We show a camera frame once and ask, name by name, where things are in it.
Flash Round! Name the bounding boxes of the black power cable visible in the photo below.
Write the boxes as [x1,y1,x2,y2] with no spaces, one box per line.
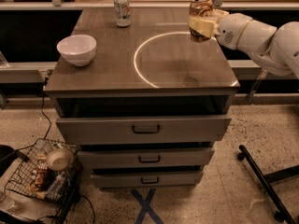
[39,77,52,140]

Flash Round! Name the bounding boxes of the grey drawer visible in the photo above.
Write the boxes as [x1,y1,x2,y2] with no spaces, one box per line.
[56,115,231,146]
[78,147,215,169]
[91,171,204,189]

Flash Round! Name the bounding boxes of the top grey drawer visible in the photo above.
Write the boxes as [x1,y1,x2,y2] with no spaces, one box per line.
[56,115,231,146]

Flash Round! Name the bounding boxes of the black chair base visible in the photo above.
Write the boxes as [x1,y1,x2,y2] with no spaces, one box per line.
[237,145,299,224]

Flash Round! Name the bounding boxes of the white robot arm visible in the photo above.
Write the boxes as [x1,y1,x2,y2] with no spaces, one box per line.
[189,8,299,78]

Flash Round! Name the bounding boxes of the black wire basket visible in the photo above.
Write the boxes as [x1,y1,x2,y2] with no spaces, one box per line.
[5,139,81,224]

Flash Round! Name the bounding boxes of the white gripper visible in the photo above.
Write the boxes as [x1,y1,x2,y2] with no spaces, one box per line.
[189,9,252,49]

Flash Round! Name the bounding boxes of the grey drawer cabinet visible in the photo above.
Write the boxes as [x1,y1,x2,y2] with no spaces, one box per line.
[45,8,239,178]

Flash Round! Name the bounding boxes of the orange soda can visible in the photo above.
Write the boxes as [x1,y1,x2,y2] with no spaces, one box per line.
[189,0,213,42]

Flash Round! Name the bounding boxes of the middle grey drawer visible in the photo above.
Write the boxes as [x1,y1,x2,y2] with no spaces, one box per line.
[78,147,215,169]

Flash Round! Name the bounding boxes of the white green soda can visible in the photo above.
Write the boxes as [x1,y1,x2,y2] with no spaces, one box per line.
[114,0,131,27]

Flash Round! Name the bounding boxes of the white ceramic bowl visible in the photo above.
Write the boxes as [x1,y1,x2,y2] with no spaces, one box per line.
[57,35,97,66]

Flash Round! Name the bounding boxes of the beige bowl in basket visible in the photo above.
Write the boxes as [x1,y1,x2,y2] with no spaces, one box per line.
[46,148,74,171]

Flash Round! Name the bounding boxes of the bottom grey drawer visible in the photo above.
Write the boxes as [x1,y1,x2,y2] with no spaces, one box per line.
[91,171,204,189]

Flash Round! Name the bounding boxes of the snack packets in basket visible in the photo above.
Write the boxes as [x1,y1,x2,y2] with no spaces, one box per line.
[27,154,66,202]

